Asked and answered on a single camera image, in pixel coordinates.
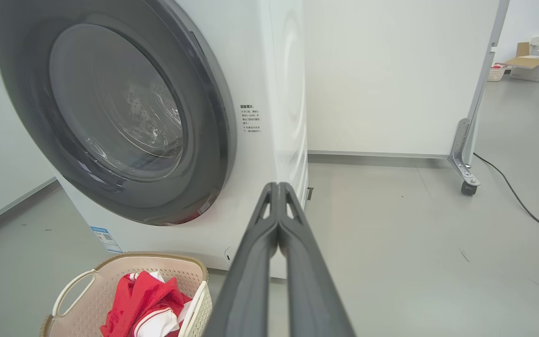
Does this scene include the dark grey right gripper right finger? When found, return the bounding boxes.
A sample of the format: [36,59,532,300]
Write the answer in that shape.
[277,183,357,337]

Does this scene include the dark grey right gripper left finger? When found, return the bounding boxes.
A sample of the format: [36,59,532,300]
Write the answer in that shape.
[203,183,279,337]

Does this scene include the red white striped garment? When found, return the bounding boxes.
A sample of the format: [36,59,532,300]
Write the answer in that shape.
[171,291,194,310]

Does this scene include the red garment with white panel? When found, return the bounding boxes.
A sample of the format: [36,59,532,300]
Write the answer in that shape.
[101,271,181,337]

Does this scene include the washing machine glass door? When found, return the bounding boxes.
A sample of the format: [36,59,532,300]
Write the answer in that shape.
[0,0,237,226]

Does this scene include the cream perforated laundry basket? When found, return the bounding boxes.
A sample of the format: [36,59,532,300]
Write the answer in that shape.
[40,252,213,337]

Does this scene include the white front-load washing machine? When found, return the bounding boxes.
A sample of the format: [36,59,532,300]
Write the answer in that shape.
[0,0,310,280]

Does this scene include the small white woven basket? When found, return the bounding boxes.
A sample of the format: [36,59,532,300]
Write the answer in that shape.
[487,63,507,82]

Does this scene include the open cardboard box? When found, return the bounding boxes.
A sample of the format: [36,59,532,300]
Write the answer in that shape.
[503,42,539,82]

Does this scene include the blue energy label sticker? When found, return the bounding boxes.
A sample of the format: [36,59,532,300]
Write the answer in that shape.
[90,227,124,254]

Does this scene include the metal partition leg with caster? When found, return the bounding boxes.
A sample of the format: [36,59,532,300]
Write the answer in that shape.
[447,0,511,196]

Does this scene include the white partition panel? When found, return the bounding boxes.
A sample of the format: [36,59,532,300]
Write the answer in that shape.
[303,0,509,160]

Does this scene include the black floor cable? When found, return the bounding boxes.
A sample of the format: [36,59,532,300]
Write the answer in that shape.
[473,152,539,246]

